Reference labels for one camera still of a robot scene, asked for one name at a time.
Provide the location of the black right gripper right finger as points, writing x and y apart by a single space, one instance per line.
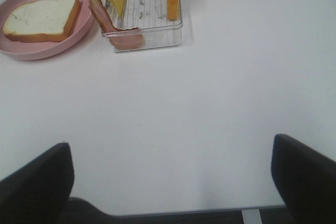
305 180

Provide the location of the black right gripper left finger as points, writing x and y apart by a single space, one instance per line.
38 192

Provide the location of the white table leg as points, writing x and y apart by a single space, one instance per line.
251 216

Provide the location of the right bacon strip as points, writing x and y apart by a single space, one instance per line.
113 27

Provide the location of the clear right plastic container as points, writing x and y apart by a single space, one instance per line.
143 25

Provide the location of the pink round plate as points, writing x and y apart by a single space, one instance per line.
39 50

